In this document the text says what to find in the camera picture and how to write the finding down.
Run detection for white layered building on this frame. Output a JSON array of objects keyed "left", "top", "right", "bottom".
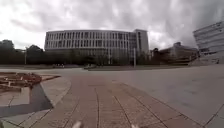
[{"left": 192, "top": 20, "right": 224, "bottom": 65}]

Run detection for row of dark trees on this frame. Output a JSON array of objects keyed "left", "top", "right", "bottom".
[{"left": 0, "top": 39, "right": 158, "bottom": 67}]

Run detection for red brick stepped bed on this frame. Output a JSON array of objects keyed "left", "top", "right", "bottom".
[{"left": 0, "top": 71, "right": 62, "bottom": 94}]

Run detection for raised grass bed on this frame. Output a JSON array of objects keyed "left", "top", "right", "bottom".
[{"left": 87, "top": 64, "right": 188, "bottom": 72}]

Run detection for large curved white building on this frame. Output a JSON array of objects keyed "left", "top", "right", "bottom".
[{"left": 43, "top": 28, "right": 150, "bottom": 66}]

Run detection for pale pole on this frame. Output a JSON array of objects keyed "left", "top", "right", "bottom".
[
  {"left": 133, "top": 47, "right": 137, "bottom": 68},
  {"left": 23, "top": 48, "right": 28, "bottom": 66}
]

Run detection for low brown building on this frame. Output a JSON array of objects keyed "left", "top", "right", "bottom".
[{"left": 156, "top": 41, "right": 200, "bottom": 65}]

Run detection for grey paved plaza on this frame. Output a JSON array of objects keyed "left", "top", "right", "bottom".
[{"left": 0, "top": 65, "right": 224, "bottom": 128}]

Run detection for red brick path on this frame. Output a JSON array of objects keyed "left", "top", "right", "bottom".
[{"left": 31, "top": 73, "right": 205, "bottom": 128}]

